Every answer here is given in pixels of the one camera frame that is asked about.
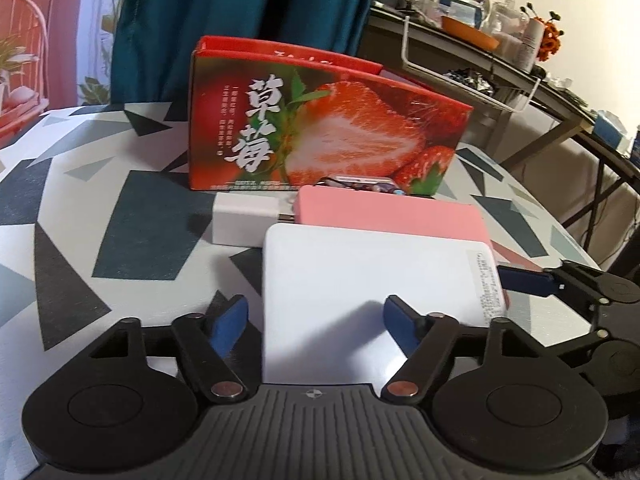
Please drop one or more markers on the white charger adapter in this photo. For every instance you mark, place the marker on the white charger adapter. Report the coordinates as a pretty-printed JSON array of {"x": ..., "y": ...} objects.
[{"x": 240, "y": 217}]

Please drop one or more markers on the clear glass bottles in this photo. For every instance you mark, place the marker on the clear glass bottles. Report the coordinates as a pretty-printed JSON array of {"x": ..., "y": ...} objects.
[{"x": 507, "y": 15}]

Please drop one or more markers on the blue tissue pack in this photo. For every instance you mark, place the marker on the blue tissue pack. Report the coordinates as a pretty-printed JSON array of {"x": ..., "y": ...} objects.
[{"x": 611, "y": 127}]

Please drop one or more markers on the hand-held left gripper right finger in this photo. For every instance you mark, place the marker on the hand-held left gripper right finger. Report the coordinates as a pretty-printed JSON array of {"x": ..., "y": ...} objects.
[{"x": 400, "y": 330}]

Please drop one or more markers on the blue white box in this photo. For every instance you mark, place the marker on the blue white box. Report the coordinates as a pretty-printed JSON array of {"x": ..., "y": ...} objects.
[{"x": 460, "y": 10}]

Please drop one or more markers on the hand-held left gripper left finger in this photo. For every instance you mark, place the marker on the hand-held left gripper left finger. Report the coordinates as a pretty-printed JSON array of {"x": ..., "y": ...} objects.
[{"x": 227, "y": 327}]

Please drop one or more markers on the pink power bank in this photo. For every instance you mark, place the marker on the pink power bank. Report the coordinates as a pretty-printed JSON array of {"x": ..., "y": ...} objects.
[{"x": 390, "y": 212}]

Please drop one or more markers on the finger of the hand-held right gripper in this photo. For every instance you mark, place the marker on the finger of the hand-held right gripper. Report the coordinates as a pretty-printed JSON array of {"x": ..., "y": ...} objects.
[
  {"x": 527, "y": 280},
  {"x": 582, "y": 350}
]

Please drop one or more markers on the orange bowl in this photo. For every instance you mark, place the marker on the orange bowl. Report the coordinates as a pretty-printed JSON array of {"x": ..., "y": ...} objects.
[{"x": 470, "y": 32}]

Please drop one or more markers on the red strawberry print box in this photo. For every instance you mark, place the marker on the red strawberry print box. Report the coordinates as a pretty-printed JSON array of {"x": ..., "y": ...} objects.
[{"x": 350, "y": 135}]

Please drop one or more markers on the shiny candy wrapper packet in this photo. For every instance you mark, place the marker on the shiny candy wrapper packet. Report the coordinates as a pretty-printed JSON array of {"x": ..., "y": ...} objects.
[{"x": 360, "y": 180}]

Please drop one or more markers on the white power bank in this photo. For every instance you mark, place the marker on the white power bank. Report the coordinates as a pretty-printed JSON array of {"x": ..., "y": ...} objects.
[{"x": 350, "y": 280}]

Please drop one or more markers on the teal curtain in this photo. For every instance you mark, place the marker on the teal curtain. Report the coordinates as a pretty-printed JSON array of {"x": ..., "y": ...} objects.
[{"x": 225, "y": 0}]

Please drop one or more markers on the black white patterned packet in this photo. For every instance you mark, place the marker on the black white patterned packet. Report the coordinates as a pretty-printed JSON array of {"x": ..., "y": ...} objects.
[{"x": 470, "y": 80}]

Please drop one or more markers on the dark desk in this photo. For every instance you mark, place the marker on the dark desk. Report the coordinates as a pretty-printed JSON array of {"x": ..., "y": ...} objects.
[{"x": 550, "y": 95}]

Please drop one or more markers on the orange flowers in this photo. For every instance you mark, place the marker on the orange flowers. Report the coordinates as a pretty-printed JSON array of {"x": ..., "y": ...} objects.
[{"x": 551, "y": 40}]

